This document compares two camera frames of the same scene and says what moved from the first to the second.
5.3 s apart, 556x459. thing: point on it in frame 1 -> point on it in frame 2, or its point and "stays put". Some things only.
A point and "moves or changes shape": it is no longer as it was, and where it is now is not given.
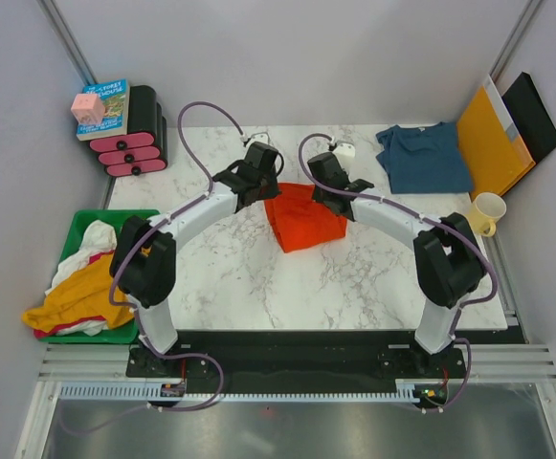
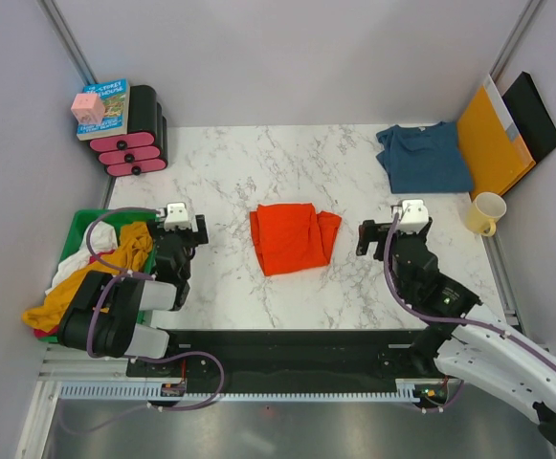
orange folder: x=496 y=159 stays put
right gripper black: x=317 y=196 -> x=368 y=231
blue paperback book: x=115 y=96 stays put
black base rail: x=296 y=360 stays put
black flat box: x=531 y=115 stays put
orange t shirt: x=300 y=221 moves or changes shape
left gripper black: x=273 y=191 -> x=196 y=237
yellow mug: x=482 y=213 stays put
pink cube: x=88 y=109 stays put
